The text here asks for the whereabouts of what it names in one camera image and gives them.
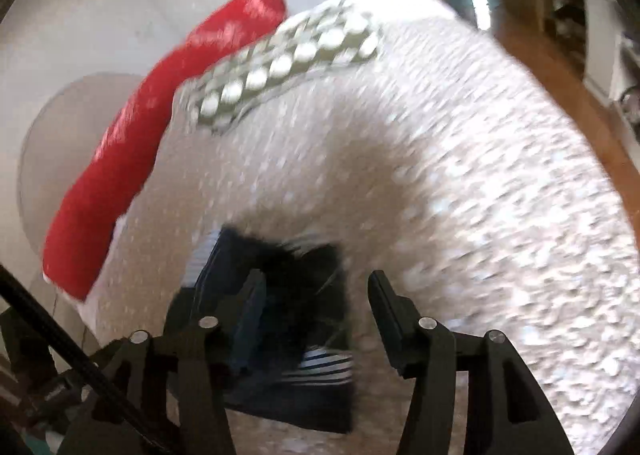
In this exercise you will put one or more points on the white shelf unit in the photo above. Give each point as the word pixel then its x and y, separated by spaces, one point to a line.
pixel 612 70

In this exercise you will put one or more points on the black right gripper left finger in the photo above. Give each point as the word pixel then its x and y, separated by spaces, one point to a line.
pixel 164 394

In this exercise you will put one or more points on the red long pillow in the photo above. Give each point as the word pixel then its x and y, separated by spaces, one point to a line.
pixel 81 232

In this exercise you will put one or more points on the beige rounded headboard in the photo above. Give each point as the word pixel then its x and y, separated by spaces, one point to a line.
pixel 60 143

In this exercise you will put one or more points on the olive hedgehog print pillow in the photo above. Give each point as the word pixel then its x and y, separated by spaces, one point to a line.
pixel 334 35

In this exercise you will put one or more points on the striped navy patch pants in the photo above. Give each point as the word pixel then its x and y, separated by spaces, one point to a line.
pixel 283 306

